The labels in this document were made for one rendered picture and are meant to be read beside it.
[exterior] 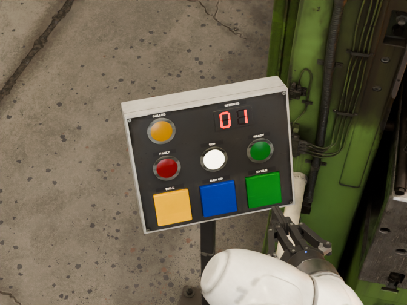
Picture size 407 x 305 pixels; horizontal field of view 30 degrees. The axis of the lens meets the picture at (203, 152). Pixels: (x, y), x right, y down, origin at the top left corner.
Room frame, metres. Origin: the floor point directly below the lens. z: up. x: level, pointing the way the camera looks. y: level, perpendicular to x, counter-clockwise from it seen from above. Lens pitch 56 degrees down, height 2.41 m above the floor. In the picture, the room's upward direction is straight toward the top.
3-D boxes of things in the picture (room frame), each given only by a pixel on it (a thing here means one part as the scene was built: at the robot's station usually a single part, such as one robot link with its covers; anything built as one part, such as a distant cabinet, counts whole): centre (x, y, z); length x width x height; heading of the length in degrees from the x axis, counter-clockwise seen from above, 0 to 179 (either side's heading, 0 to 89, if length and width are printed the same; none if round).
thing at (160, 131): (0.90, 0.08, 1.16); 0.05 x 0.03 x 0.04; 77
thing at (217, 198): (0.83, -0.03, 1.01); 0.07 x 0.05 x 0.07; 102
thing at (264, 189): (0.85, -0.13, 1.01); 0.07 x 0.05 x 0.07; 102
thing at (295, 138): (1.12, -0.23, 0.80); 0.06 x 0.03 x 0.14; 77
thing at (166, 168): (0.86, 0.08, 1.09); 0.05 x 0.03 x 0.04; 77
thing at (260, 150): (0.90, -0.12, 1.09); 0.05 x 0.03 x 0.04; 77
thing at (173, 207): (0.81, 0.07, 1.01); 0.07 x 0.05 x 0.07; 102
